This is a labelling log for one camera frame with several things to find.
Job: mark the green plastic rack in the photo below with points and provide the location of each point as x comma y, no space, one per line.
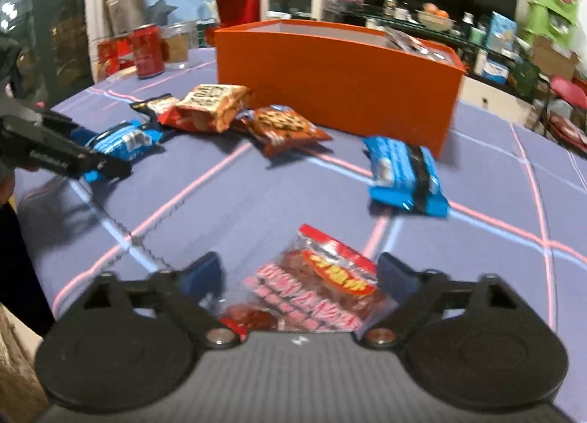
545,5

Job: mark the chocolate chip cookie packet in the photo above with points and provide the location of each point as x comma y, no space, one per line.
279,127

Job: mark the red drink can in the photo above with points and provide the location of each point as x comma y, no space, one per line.
147,51

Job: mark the blue checked tablecloth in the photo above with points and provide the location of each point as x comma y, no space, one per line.
257,193

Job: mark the blue cookie packet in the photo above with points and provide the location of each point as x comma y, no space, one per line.
121,141
403,175

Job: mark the dark green bag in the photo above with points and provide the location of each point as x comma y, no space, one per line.
523,78

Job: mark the brown packaging bag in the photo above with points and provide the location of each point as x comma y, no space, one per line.
123,5

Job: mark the red folding chair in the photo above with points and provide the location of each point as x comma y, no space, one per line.
568,93

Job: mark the orange cardboard box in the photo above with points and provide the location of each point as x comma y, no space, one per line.
330,79

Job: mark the red carton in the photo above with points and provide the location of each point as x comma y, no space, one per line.
114,60

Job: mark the clear red snack packet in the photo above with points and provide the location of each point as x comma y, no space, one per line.
312,290

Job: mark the red storage box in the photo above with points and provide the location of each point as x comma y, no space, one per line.
236,10

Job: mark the blue white bag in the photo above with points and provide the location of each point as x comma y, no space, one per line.
501,33

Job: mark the orange cracker packet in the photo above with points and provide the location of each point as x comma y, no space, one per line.
206,106

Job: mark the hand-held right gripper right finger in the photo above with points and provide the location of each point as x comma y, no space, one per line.
396,278

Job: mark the black red snack packet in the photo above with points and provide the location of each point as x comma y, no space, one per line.
153,109

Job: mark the dark glass cabinet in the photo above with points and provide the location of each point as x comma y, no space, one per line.
46,15

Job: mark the blue white carton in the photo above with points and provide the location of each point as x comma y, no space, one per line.
495,71

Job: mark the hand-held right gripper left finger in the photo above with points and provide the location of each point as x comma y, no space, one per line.
202,278

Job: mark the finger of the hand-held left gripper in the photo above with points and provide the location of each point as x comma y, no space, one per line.
64,152
55,119

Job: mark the brown cardboard box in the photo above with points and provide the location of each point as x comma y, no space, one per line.
552,58

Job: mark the clear plastic jar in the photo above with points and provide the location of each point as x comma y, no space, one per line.
179,44

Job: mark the fruit bowl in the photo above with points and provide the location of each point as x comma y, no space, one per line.
435,19

